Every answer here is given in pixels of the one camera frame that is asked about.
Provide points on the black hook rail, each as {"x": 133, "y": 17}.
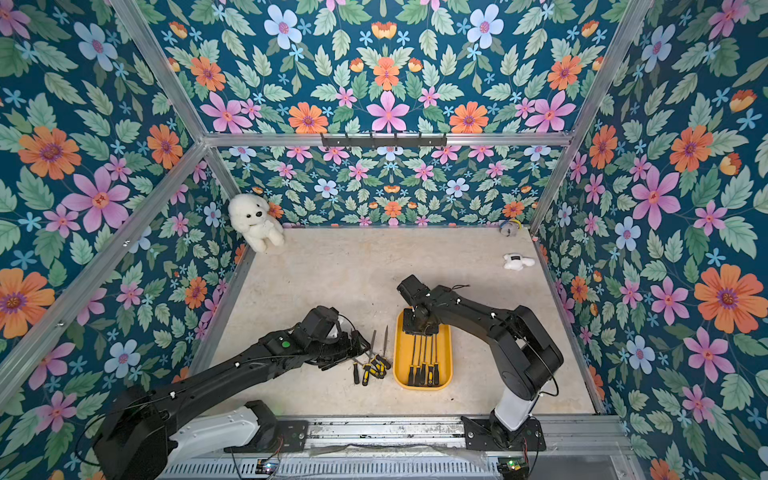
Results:
{"x": 375, "y": 141}

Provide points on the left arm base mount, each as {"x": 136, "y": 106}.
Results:
{"x": 272, "y": 435}

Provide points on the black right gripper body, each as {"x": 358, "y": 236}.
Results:
{"x": 419, "y": 321}

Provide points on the yellow storage tray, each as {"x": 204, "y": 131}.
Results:
{"x": 402, "y": 354}

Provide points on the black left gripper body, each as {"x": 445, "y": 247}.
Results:
{"x": 335, "y": 351}

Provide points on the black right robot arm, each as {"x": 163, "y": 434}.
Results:
{"x": 525, "y": 354}

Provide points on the aluminium frame post right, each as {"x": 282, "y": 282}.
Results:
{"x": 628, "y": 28}

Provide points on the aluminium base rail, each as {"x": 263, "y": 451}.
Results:
{"x": 427, "y": 447}

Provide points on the aluminium frame post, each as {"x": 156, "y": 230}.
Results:
{"x": 628, "y": 28}
{"x": 140, "y": 32}

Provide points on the aluminium frame top bar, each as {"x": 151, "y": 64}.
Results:
{"x": 313, "y": 140}

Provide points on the white plush bear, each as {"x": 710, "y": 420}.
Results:
{"x": 250, "y": 216}

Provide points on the small white plush toy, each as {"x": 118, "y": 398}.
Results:
{"x": 517, "y": 262}

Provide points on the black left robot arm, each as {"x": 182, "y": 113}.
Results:
{"x": 135, "y": 439}

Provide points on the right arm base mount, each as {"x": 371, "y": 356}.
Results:
{"x": 504, "y": 435}

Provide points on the aluminium frame post left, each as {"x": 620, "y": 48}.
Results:
{"x": 140, "y": 32}

